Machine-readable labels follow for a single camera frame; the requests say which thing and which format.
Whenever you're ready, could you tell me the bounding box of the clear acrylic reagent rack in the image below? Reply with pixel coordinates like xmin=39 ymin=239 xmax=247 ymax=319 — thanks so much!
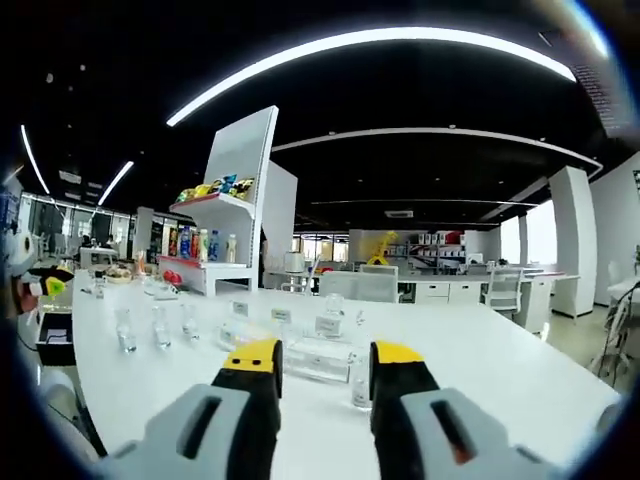
xmin=217 ymin=297 xmax=374 ymax=386

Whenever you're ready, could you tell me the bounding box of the white handheld tool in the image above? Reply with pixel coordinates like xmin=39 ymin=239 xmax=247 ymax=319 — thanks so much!
xmin=144 ymin=279 xmax=179 ymax=301

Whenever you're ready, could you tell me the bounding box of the clear plastic water bottle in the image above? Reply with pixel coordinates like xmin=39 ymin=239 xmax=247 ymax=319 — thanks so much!
xmin=113 ymin=308 xmax=139 ymax=354

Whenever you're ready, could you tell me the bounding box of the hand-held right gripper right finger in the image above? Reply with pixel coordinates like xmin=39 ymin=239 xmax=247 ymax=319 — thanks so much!
xmin=369 ymin=340 xmax=560 ymax=480

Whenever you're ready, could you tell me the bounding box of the background storage shelf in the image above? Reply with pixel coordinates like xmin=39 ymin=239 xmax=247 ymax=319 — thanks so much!
xmin=399 ymin=229 xmax=469 ymax=271

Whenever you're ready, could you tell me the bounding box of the grey desk partition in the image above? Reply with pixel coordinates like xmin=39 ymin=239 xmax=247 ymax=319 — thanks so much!
xmin=319 ymin=269 xmax=400 ymax=304

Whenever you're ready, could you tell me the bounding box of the blue wall poster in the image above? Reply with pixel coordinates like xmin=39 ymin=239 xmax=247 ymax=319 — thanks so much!
xmin=0 ymin=192 xmax=19 ymax=231

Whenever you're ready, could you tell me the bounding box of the row of white desks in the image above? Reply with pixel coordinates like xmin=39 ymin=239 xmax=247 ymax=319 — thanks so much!
xmin=262 ymin=267 xmax=584 ymax=321

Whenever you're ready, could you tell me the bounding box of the white display shelf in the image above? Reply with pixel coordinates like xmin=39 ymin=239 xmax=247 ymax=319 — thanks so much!
xmin=157 ymin=105 xmax=280 ymax=296

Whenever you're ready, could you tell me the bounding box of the white mesh office chair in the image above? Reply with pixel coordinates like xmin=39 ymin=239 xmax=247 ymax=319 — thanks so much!
xmin=482 ymin=267 xmax=525 ymax=314

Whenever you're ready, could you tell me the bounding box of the person's left hand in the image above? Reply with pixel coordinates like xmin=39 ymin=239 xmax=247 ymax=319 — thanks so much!
xmin=8 ymin=278 xmax=41 ymax=317

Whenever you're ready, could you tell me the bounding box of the straight ceiling light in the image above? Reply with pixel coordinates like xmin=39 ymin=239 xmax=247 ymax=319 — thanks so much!
xmin=98 ymin=160 xmax=135 ymax=206
xmin=20 ymin=124 xmax=51 ymax=195

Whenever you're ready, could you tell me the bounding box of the curved ceiling light strip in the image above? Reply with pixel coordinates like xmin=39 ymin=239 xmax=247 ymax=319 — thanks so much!
xmin=166 ymin=25 xmax=579 ymax=127

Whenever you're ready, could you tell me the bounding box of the black open box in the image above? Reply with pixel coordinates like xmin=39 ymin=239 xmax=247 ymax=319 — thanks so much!
xmin=35 ymin=312 xmax=76 ymax=366

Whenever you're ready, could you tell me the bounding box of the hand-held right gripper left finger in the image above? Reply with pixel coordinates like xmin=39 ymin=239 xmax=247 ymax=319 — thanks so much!
xmin=94 ymin=338 xmax=284 ymax=480

